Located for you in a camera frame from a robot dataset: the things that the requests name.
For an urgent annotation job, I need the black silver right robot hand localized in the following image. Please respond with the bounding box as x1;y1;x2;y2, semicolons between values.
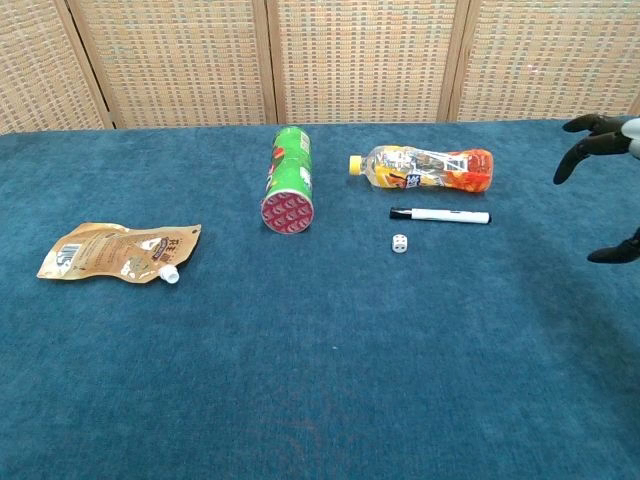
552;113;640;264

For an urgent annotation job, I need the white marker with black cap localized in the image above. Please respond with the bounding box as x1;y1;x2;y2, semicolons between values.
389;206;493;226

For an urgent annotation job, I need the crushed orange label plastic bottle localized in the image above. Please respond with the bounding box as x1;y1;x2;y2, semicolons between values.
348;144;495;193

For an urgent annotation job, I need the woven bamboo folding screen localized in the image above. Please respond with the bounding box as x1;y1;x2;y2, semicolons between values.
0;0;640;135

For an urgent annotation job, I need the green chip can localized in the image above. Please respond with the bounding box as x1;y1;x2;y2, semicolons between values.
259;125;316;235

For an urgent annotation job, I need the blue carpet table mat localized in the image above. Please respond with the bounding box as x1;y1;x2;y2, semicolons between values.
0;117;640;480

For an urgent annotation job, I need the brown spout pouch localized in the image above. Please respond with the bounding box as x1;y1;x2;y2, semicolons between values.
36;222;203;286

